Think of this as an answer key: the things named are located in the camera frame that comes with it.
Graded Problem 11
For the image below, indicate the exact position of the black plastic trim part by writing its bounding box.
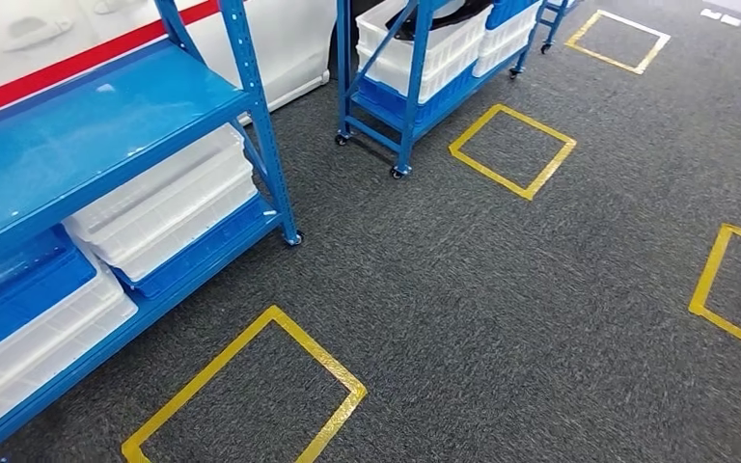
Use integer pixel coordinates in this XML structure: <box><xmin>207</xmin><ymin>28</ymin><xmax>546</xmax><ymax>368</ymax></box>
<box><xmin>385</xmin><ymin>0</ymin><xmax>494</xmax><ymax>41</ymax></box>

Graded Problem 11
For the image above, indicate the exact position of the blue steel shelf rack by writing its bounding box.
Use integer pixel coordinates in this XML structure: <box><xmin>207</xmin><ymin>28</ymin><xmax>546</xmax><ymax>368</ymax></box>
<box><xmin>0</xmin><ymin>0</ymin><xmax>305</xmax><ymax>463</ymax></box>

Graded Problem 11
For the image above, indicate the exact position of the blue plastic crate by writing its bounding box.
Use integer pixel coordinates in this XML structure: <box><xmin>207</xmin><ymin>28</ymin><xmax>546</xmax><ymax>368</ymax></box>
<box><xmin>485</xmin><ymin>0</ymin><xmax>543</xmax><ymax>32</ymax></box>
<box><xmin>0</xmin><ymin>225</ymin><xmax>98</xmax><ymax>369</ymax></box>
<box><xmin>110</xmin><ymin>193</ymin><xmax>283</xmax><ymax>301</ymax></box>
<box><xmin>353</xmin><ymin>62</ymin><xmax>481</xmax><ymax>127</ymax></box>

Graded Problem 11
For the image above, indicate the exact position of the blue rack with casters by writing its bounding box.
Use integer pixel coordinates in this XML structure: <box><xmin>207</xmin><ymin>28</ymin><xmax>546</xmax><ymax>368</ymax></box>
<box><xmin>537</xmin><ymin>0</ymin><xmax>582</xmax><ymax>56</ymax></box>
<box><xmin>334</xmin><ymin>0</ymin><xmax>548</xmax><ymax>181</ymax></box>

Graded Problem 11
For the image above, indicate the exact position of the white car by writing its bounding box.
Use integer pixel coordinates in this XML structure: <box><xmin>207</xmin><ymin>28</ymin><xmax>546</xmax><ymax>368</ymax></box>
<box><xmin>0</xmin><ymin>0</ymin><xmax>339</xmax><ymax>126</ymax></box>

